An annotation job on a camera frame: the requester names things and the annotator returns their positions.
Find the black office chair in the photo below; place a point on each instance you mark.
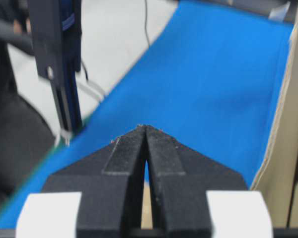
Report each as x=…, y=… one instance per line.
x=25, y=137

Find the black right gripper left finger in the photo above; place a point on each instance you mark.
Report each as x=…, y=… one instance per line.
x=98, y=196

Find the brown cardboard box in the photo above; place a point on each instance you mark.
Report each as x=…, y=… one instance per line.
x=276, y=173

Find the blue table cloth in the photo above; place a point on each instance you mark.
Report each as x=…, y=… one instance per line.
x=212, y=80

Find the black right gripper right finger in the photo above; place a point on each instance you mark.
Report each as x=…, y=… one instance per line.
x=180, y=177

